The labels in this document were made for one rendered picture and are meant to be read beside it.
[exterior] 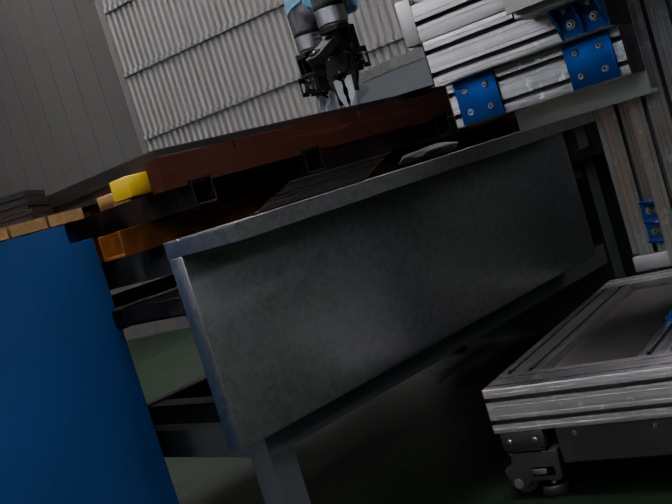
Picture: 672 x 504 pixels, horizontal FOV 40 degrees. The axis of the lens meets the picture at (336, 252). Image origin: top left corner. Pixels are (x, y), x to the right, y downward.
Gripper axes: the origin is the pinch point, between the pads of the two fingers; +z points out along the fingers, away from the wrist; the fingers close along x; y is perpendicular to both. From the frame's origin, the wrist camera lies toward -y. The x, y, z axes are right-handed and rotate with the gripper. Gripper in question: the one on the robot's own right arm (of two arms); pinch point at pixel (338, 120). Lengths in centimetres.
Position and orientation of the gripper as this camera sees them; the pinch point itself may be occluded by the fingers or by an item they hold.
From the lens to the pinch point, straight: 256.4
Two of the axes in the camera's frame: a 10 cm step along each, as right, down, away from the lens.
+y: -6.7, 2.6, -7.0
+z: 2.9, 9.5, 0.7
